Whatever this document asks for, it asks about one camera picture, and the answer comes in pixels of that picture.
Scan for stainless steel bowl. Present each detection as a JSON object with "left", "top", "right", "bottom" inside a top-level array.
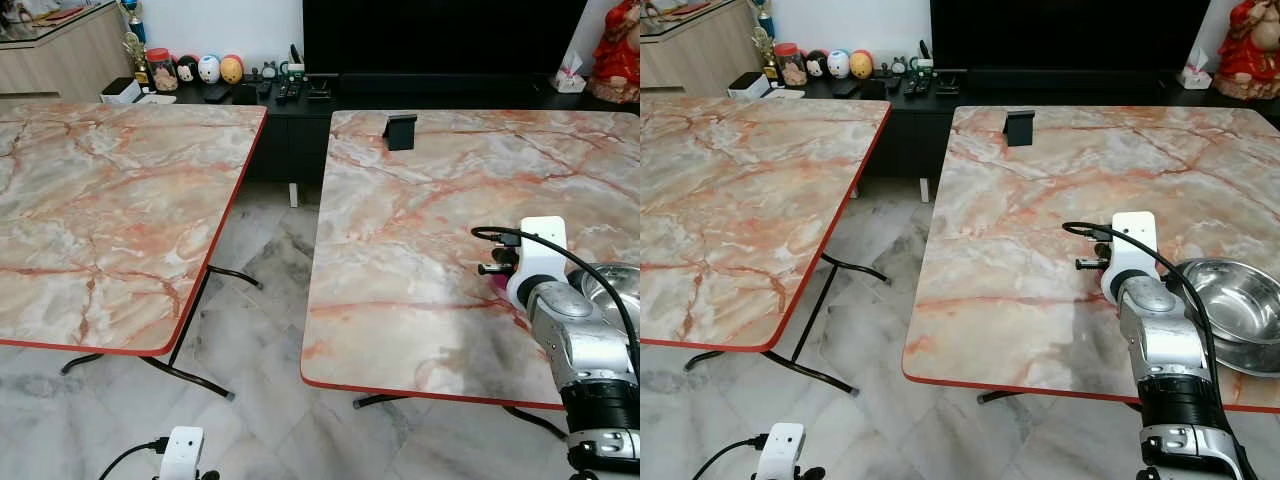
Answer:
[
  {"left": 578, "top": 262, "right": 641, "bottom": 331},
  {"left": 1175, "top": 257, "right": 1280, "bottom": 353}
]

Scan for black phone stand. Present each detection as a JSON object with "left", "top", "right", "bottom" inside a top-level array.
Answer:
[
  {"left": 384, "top": 113, "right": 418, "bottom": 152},
  {"left": 1004, "top": 109, "right": 1038, "bottom": 148}
]

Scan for black metal table legs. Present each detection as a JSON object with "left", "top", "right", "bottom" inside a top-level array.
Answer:
[
  {"left": 353, "top": 392, "right": 569, "bottom": 441},
  {"left": 60, "top": 262, "right": 263, "bottom": 401},
  {"left": 683, "top": 253, "right": 891, "bottom": 396},
  {"left": 978, "top": 387, "right": 1141, "bottom": 408}
]

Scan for white tissue box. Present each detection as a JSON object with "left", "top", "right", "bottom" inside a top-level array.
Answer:
[
  {"left": 1177, "top": 45, "right": 1212, "bottom": 89},
  {"left": 553, "top": 48, "right": 587, "bottom": 93}
]

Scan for black television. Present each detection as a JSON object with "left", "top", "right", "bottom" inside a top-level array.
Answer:
[
  {"left": 930, "top": 0, "right": 1211, "bottom": 74},
  {"left": 303, "top": 0, "right": 589, "bottom": 77}
]

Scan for red laughing Buddha statue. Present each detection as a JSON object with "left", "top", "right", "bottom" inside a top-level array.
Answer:
[
  {"left": 1212, "top": 0, "right": 1280, "bottom": 101},
  {"left": 590, "top": 0, "right": 641, "bottom": 103}
]

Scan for light wooden cabinet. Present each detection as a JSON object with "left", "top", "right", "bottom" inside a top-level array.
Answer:
[
  {"left": 0, "top": 0, "right": 136, "bottom": 101},
  {"left": 640, "top": 0, "right": 766, "bottom": 96}
]

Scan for gold blue trophy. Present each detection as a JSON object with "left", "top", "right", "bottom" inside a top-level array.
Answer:
[
  {"left": 748, "top": 0, "right": 781, "bottom": 81},
  {"left": 120, "top": 0, "right": 151, "bottom": 86}
]

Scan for red lidded glass jar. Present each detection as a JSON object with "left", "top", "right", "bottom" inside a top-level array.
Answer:
[
  {"left": 774, "top": 43, "right": 808, "bottom": 88},
  {"left": 146, "top": 48, "right": 180, "bottom": 93}
]

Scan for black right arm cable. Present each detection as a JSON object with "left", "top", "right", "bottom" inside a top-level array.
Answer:
[
  {"left": 1062, "top": 221, "right": 1261, "bottom": 480},
  {"left": 472, "top": 226, "right": 641, "bottom": 381}
]

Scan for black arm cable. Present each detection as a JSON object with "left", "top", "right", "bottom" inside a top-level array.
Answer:
[
  {"left": 98, "top": 437, "right": 169, "bottom": 480},
  {"left": 1062, "top": 221, "right": 1261, "bottom": 480},
  {"left": 692, "top": 433, "right": 766, "bottom": 480},
  {"left": 472, "top": 226, "right": 641, "bottom": 381}
]

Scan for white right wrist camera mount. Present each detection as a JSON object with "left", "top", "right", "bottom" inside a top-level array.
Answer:
[
  {"left": 505, "top": 216, "right": 568, "bottom": 311},
  {"left": 1101, "top": 211, "right": 1161, "bottom": 306}
]

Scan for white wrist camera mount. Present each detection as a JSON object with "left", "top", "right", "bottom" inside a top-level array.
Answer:
[
  {"left": 160, "top": 427, "right": 205, "bottom": 480},
  {"left": 755, "top": 423, "right": 806, "bottom": 480},
  {"left": 1101, "top": 211, "right": 1161, "bottom": 306},
  {"left": 505, "top": 216, "right": 568, "bottom": 311}
]

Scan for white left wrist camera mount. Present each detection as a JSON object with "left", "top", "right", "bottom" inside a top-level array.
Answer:
[
  {"left": 755, "top": 423, "right": 806, "bottom": 480},
  {"left": 160, "top": 427, "right": 205, "bottom": 480}
]

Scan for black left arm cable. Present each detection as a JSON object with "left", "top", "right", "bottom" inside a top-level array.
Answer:
[
  {"left": 98, "top": 437, "right": 169, "bottom": 480},
  {"left": 692, "top": 433, "right": 766, "bottom": 480}
]

